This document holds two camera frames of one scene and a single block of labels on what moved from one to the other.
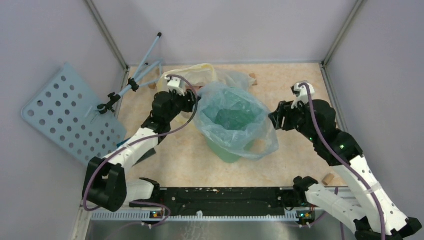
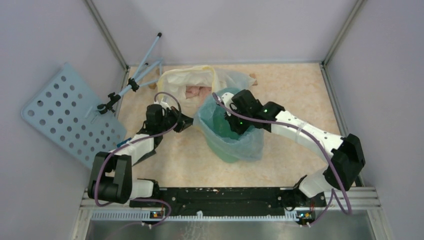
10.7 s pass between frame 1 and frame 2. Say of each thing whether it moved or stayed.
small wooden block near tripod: stayed
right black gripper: moved
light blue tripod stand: stayed
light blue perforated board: stayed
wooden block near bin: stayed
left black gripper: moved
